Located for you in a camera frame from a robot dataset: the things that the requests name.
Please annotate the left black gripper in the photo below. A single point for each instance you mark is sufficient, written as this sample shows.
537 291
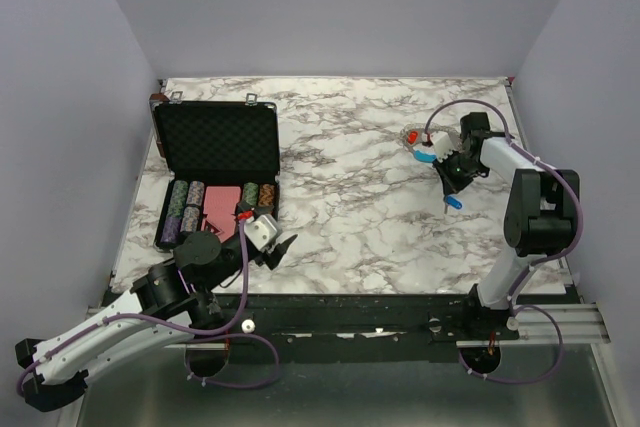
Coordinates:
273 260

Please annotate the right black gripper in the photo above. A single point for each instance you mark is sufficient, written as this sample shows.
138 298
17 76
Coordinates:
449 184

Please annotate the blue tagged key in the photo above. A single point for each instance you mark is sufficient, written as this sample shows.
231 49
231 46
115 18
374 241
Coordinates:
450 202

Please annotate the grey blue spiral keyring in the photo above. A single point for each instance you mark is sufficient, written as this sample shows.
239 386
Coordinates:
419 142

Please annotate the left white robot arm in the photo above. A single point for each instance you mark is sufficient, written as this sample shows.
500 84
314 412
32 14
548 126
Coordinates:
173 303

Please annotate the orange poker chip stack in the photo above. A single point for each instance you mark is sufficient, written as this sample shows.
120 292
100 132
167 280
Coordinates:
267 194

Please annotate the green poker chip stack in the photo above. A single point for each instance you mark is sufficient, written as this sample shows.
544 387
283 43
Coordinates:
250 193

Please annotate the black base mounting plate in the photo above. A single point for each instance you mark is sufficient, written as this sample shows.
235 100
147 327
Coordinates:
314 328

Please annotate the pink playing card deck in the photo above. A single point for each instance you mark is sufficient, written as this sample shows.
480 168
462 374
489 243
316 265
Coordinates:
218 214

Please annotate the purple poker chip stack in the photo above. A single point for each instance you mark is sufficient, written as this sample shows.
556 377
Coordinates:
181 213

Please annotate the black poker chip case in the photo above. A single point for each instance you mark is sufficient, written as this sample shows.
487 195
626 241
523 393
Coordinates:
219 143

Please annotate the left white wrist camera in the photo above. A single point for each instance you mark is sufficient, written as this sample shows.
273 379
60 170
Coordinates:
262 229

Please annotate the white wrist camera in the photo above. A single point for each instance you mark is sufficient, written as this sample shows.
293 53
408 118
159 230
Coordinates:
443 145
262 229

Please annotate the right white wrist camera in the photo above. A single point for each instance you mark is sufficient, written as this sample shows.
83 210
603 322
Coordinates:
443 145

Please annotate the aluminium rail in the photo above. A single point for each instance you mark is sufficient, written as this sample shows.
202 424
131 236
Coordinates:
550 321

